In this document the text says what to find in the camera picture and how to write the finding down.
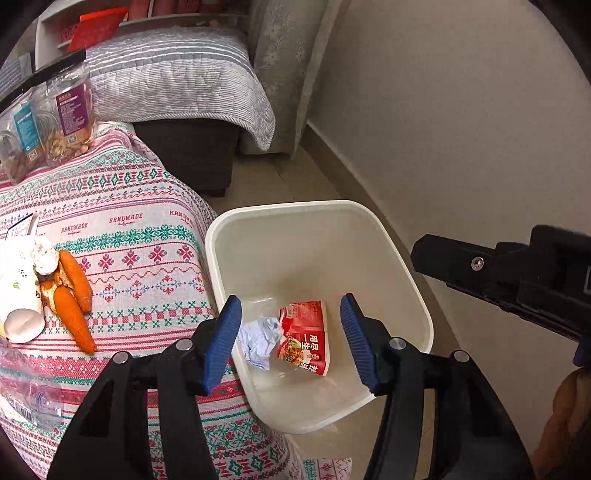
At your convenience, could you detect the grey lace curtain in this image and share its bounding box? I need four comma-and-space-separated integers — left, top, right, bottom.
240, 0, 349, 156

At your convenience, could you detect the blue white paper card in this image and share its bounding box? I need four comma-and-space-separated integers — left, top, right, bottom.
5, 212, 39, 239

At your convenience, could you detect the white plastic trash bin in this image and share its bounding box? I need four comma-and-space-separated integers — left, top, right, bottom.
205, 200, 434, 434

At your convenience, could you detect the patterned handmade tablecloth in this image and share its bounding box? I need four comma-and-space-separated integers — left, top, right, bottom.
1, 122, 353, 479

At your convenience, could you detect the grey quilted bed cover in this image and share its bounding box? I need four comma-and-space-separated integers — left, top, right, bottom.
85, 26, 276, 151

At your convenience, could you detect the teal label snack jar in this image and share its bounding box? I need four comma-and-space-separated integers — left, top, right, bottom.
1, 95, 46, 184

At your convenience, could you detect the red cushion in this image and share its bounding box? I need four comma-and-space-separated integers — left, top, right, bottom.
67, 7, 128, 52

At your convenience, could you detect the clear plastic water bottle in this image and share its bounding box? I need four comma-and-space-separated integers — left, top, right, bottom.
1, 339, 63, 431

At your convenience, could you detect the red instant noodle cup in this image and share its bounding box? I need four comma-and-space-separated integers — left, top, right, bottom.
276, 300, 331, 376

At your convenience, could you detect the floral paper cup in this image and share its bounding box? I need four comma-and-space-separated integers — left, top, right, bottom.
1, 236, 45, 344

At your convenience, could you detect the small orange peel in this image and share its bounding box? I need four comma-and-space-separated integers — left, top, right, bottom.
59, 250, 93, 313

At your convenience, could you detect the white paper ball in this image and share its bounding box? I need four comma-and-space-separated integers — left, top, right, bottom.
238, 317, 283, 371

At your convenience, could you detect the large orange peel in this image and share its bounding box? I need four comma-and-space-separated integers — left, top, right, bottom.
40, 280, 96, 355

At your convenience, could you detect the white bookshelf headboard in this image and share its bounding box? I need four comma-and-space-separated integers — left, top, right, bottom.
34, 0, 250, 69

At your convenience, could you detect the purple label nut jar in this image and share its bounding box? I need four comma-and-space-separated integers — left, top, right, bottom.
32, 49, 95, 168

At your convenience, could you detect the person right hand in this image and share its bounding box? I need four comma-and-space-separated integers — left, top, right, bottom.
531, 368, 590, 479

